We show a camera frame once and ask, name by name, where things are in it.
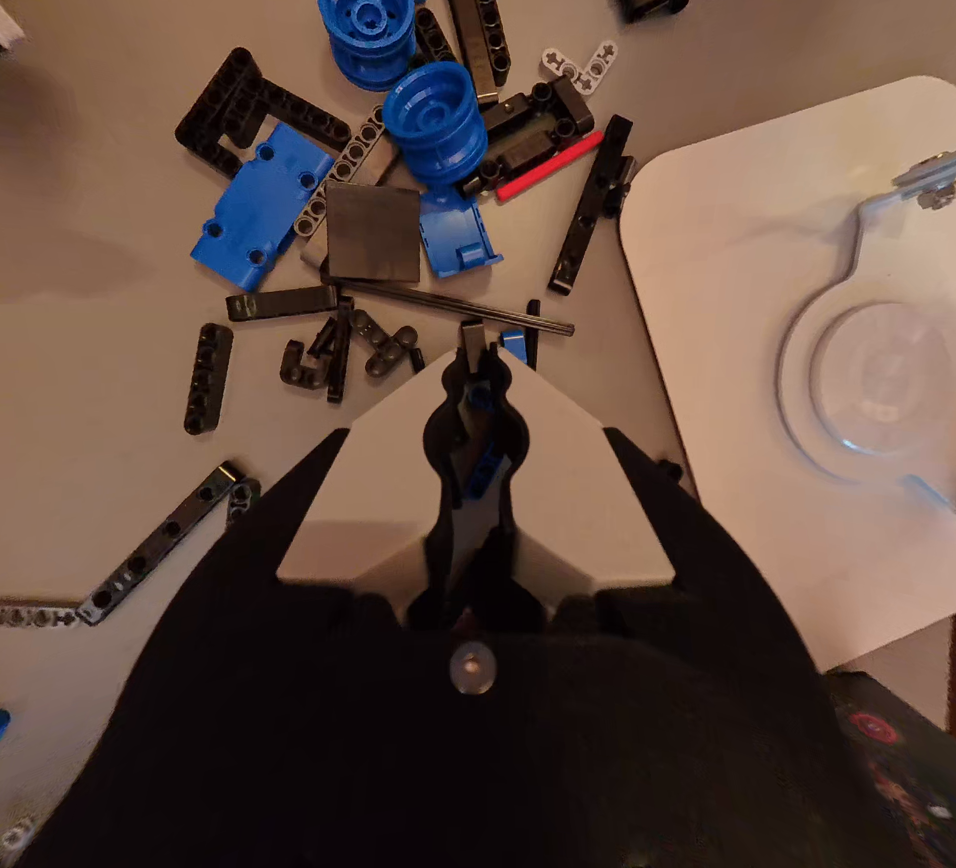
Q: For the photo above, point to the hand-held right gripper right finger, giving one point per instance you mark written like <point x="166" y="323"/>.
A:
<point x="590" y="509"/>

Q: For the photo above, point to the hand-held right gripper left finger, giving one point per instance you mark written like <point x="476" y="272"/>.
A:
<point x="358" y="509"/>

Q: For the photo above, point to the black connector with blue pin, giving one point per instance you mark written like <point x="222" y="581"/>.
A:
<point x="474" y="345"/>

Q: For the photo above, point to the grey desk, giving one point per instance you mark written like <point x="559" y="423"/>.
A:
<point x="112" y="248"/>

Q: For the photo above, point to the black pin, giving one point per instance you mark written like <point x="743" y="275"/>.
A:
<point x="670" y="472"/>

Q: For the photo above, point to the blue angled beam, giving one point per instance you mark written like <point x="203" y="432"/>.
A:
<point x="485" y="468"/>

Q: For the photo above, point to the black bent connector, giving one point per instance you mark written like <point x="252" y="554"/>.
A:
<point x="302" y="367"/>

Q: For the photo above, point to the black thin beam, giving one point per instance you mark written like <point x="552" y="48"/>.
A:
<point x="340" y="352"/>

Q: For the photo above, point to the black three-hole connector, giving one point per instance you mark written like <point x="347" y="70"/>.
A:
<point x="385" y="341"/>

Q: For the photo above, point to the blue short connector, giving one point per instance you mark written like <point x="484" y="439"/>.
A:
<point x="514" y="346"/>

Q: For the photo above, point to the medium black axle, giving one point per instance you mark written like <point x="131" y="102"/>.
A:
<point x="532" y="330"/>

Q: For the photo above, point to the black five-hole beam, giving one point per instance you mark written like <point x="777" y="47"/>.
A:
<point x="207" y="379"/>

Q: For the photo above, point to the long black holed beam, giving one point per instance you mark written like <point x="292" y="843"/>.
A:
<point x="470" y="1"/>
<point x="149" y="554"/>

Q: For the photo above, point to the black flat plate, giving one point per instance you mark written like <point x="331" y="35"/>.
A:
<point x="284" y="302"/>

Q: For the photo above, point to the long black axle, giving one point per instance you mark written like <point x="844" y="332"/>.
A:
<point x="448" y="308"/>

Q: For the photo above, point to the white book stand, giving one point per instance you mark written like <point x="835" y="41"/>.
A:
<point x="709" y="285"/>

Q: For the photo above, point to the black square panel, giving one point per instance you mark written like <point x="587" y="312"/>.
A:
<point x="373" y="233"/>

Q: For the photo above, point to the blue fender piece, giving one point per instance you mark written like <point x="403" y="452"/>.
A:
<point x="455" y="233"/>

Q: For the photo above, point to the blue flat panel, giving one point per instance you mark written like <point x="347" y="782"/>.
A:
<point x="254" y="210"/>

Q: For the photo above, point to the red axle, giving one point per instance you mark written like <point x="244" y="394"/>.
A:
<point x="553" y="166"/>

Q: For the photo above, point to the grey long holed beam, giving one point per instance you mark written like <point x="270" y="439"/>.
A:
<point x="351" y="158"/>

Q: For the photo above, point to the blue wheel rim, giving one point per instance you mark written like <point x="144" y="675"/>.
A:
<point x="433" y="121"/>
<point x="366" y="16"/>

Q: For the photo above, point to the toy truck set box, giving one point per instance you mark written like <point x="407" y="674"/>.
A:
<point x="896" y="771"/>

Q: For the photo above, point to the black rectangular frame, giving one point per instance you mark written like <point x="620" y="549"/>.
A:
<point x="515" y="155"/>

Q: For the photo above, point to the black open frame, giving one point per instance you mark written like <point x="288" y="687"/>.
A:
<point x="224" y="98"/>

